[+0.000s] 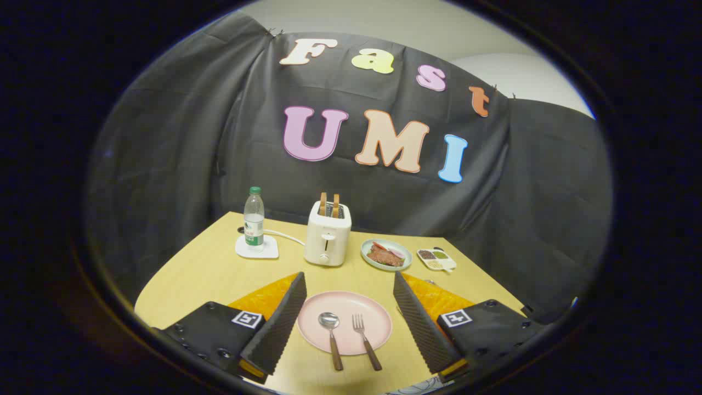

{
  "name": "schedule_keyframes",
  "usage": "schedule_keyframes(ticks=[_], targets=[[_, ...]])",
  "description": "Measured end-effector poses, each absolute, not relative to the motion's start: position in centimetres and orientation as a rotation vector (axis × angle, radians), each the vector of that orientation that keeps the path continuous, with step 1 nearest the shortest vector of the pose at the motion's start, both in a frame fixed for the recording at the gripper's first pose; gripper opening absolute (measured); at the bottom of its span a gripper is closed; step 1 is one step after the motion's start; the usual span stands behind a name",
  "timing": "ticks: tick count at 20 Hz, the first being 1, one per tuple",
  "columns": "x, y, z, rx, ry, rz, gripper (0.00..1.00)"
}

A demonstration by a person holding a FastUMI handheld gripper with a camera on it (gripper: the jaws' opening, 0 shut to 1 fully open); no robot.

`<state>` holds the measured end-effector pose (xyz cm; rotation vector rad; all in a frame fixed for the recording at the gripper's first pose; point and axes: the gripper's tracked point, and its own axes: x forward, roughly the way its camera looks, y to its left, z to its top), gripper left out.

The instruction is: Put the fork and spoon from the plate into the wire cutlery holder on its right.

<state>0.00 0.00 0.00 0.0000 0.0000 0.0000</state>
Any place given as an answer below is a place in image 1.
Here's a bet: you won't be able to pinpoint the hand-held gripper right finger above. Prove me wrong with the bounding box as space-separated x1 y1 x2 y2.
393 271 547 385

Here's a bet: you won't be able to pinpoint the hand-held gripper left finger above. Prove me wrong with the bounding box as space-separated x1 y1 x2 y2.
149 272 308 385

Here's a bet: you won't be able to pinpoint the spoon with brown handle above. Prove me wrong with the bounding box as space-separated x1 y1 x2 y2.
319 312 344 371

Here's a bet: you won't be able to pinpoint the fork with brown handle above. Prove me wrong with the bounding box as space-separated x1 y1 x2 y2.
352 314 383 371

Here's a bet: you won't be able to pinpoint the pink plate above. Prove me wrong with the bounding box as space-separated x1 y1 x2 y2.
297 291 393 356

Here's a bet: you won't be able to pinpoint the white divided condiment dish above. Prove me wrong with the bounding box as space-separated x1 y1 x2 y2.
417 248 457 273

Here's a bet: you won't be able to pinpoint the white square coaster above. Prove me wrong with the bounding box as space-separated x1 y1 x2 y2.
235 235 279 259

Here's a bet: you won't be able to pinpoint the brown meat slices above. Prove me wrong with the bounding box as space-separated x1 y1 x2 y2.
366 245 405 268

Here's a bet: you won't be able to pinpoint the pale green plate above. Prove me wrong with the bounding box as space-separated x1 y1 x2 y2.
361 239 413 272

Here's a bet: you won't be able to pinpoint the white toaster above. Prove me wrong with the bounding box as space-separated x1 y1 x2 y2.
304 201 352 267

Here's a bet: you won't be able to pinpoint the clear water bottle green cap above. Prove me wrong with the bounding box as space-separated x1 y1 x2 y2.
244 187 265 247

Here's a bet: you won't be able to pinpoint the white toaster cable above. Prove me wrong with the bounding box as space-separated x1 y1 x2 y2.
237 227 305 246

